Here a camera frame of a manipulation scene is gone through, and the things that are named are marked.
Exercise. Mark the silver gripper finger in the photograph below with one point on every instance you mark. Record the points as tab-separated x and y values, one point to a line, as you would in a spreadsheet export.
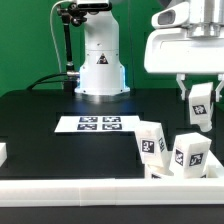
216	93
181	86

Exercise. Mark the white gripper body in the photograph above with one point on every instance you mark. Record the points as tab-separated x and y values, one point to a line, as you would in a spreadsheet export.
188	37

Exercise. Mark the white round stool seat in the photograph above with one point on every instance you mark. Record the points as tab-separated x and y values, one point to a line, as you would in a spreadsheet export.
153	172

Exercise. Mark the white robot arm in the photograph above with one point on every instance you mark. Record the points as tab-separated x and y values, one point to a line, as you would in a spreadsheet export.
101	43

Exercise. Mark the white marker sheet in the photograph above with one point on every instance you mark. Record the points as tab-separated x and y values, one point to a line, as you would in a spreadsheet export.
72	124

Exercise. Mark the white L-shaped fence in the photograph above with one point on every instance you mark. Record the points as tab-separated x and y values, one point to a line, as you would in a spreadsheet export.
116	192

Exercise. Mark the white block at left edge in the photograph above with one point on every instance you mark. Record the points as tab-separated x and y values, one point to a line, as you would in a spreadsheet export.
3	153

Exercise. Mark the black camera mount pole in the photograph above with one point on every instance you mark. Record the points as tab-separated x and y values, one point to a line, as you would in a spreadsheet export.
70	15

